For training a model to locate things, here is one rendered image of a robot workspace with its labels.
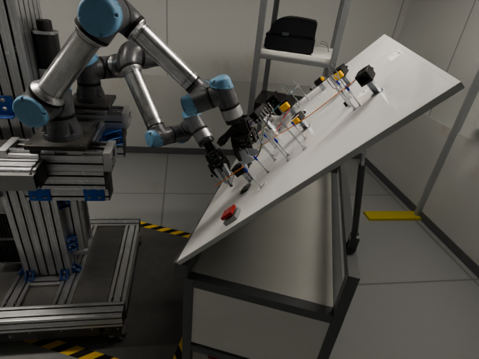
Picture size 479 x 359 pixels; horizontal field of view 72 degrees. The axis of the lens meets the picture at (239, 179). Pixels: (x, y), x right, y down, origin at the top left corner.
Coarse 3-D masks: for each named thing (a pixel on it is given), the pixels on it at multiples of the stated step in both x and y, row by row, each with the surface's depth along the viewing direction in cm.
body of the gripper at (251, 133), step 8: (240, 120) 118; (240, 128) 121; (248, 128) 119; (232, 136) 123; (240, 136) 120; (248, 136) 119; (256, 136) 124; (232, 144) 124; (240, 144) 124; (248, 144) 122
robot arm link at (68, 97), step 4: (68, 92) 128; (64, 96) 126; (68, 96) 128; (72, 96) 132; (68, 100) 129; (72, 100) 132; (64, 104) 126; (68, 104) 129; (72, 104) 132; (64, 108) 127; (68, 108) 130; (72, 108) 132; (64, 112) 129; (68, 112) 131; (72, 112) 132; (60, 116) 129; (64, 116) 130
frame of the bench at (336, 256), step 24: (336, 192) 192; (336, 216) 171; (336, 240) 154; (336, 264) 140; (192, 288) 127; (216, 288) 124; (240, 288) 123; (336, 288) 128; (288, 312) 121; (312, 312) 118; (336, 336) 121
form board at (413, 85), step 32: (352, 64) 173; (384, 64) 129; (416, 64) 103; (320, 96) 168; (384, 96) 101; (416, 96) 85; (448, 96) 76; (320, 128) 124; (352, 128) 100; (384, 128) 83; (256, 160) 158; (320, 160) 98; (224, 192) 154; (256, 192) 118; (288, 192) 98; (224, 224) 116; (192, 256) 119
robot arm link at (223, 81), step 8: (216, 80) 111; (224, 80) 111; (208, 88) 114; (216, 88) 112; (224, 88) 112; (232, 88) 114; (216, 96) 113; (224, 96) 113; (232, 96) 114; (216, 104) 115; (224, 104) 114; (232, 104) 115
